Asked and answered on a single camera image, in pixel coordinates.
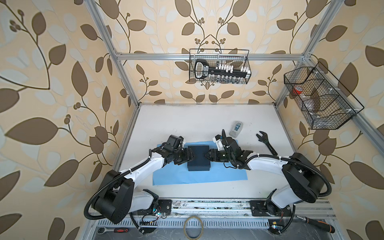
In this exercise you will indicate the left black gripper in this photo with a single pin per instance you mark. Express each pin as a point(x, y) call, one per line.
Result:
point(188, 155)

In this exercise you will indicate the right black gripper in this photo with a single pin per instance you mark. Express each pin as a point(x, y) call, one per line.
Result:
point(212, 154)

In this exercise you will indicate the dark blue gift box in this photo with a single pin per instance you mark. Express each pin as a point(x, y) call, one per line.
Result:
point(199, 163)

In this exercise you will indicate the light blue wrapping paper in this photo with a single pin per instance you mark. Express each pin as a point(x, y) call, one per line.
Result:
point(175, 175)

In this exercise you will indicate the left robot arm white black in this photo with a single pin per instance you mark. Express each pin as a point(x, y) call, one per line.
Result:
point(116, 196)

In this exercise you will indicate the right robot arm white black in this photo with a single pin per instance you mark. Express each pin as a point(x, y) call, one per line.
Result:
point(305, 182)

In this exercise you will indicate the grey tape dispenser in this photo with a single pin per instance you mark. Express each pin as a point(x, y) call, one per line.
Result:
point(236, 129)

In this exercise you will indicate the black adjustable wrench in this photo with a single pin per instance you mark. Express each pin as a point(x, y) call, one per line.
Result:
point(263, 137)

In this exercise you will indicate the clear tape roll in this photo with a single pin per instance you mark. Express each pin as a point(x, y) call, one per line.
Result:
point(193, 222)

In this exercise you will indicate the black socket set holder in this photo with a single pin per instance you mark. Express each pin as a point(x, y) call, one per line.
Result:
point(220, 72)

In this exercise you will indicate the orange black screwdriver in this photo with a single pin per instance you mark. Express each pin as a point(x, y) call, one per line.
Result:
point(318, 224)

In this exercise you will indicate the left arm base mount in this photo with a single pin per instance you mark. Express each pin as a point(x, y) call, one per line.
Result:
point(159, 208)

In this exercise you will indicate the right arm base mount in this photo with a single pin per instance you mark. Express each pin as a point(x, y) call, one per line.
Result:
point(262, 208)

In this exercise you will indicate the back black wire basket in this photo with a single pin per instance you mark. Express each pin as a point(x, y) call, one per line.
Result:
point(234, 57)

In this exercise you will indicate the black wire basket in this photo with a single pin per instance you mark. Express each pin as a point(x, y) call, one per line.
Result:
point(326, 103)
point(234, 57)

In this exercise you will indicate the aluminium mounting rail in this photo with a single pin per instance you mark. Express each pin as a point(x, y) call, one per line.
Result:
point(240, 208)

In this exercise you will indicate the ratchet wrench red handle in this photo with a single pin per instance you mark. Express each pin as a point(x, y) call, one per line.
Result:
point(103, 230)

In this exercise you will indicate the right black wire basket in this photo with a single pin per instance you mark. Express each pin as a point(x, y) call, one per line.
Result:
point(326, 103)

